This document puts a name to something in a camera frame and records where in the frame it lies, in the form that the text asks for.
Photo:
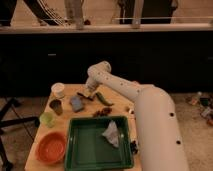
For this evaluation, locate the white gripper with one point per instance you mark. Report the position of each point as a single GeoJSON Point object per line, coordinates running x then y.
{"type": "Point", "coordinates": [91, 84]}

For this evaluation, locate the brown white eraser block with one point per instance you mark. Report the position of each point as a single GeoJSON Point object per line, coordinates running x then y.
{"type": "Point", "coordinates": [88, 98]}

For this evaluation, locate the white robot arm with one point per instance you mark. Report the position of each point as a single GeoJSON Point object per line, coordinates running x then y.
{"type": "Point", "coordinates": [160, 141]}

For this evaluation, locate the white paper cup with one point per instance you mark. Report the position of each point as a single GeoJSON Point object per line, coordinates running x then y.
{"type": "Point", "coordinates": [58, 90]}

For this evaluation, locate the brown paper cup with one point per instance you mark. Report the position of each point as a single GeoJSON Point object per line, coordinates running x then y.
{"type": "Point", "coordinates": [56, 106]}

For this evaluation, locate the light green cup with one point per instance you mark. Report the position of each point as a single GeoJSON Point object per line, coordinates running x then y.
{"type": "Point", "coordinates": [47, 119]}

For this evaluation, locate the blue sponge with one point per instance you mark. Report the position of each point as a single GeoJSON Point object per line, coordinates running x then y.
{"type": "Point", "coordinates": [76, 103]}

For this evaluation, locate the dark red dried chilies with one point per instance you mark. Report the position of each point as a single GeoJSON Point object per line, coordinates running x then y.
{"type": "Point", "coordinates": [104, 112]}

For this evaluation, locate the wooden table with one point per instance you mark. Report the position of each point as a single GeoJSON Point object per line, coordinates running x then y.
{"type": "Point", "coordinates": [61, 122]}

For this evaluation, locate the crumpled white cloth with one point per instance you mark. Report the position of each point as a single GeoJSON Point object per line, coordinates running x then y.
{"type": "Point", "coordinates": [112, 134]}

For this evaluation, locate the green plastic tray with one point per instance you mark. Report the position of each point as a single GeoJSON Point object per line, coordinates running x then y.
{"type": "Point", "coordinates": [88, 150]}

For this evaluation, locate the orange plastic bowl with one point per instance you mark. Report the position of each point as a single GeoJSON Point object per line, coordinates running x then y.
{"type": "Point", "coordinates": [51, 148]}

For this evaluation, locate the black office chair base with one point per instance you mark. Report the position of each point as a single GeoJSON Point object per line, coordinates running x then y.
{"type": "Point", "coordinates": [6, 164]}

